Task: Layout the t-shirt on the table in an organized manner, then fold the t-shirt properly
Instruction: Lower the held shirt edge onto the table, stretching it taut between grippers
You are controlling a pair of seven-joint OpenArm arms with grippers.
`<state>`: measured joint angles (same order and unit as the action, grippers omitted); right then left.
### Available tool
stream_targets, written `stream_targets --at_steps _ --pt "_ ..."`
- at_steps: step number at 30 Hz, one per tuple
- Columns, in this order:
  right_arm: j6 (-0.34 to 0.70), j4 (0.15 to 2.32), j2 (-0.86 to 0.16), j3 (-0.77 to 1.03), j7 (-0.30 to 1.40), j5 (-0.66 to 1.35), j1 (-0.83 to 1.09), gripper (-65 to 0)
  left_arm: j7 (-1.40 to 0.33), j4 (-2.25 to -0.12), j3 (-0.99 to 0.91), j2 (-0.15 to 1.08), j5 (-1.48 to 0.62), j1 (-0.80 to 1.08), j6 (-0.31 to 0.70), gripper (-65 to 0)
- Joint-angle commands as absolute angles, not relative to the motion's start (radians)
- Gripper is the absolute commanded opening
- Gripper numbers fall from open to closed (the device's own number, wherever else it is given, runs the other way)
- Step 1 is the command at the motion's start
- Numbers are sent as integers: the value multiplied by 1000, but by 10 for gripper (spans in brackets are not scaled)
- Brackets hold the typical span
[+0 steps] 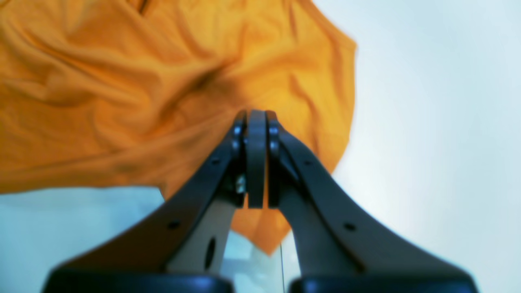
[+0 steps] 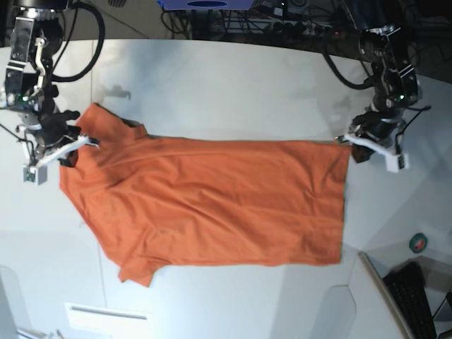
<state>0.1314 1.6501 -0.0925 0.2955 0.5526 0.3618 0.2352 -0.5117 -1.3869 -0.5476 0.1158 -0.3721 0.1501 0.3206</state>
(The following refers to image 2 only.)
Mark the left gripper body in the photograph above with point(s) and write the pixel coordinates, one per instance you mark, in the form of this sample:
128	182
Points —
373	130

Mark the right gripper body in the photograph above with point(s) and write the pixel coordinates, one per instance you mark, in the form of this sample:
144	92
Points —
48	137

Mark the black keyboard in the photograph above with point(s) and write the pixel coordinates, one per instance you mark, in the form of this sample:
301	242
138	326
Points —
406	286

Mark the blue box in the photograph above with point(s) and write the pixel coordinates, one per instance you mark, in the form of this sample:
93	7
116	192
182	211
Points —
175	5

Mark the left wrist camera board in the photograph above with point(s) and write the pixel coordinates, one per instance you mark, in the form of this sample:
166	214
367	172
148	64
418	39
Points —
396	163

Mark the orange t-shirt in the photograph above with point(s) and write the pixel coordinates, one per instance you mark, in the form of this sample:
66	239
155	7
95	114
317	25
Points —
153	202

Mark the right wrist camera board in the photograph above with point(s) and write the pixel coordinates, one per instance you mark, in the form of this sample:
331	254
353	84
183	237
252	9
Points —
36	175

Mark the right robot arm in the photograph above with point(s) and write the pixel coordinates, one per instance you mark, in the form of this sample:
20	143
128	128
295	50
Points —
30	85

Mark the green tape roll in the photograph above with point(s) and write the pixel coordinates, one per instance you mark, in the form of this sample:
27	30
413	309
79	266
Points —
418	243

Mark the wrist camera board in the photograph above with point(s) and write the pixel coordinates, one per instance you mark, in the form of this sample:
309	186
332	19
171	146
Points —
36	175
396	163

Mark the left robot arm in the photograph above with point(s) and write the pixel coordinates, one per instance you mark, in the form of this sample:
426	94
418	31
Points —
384	43

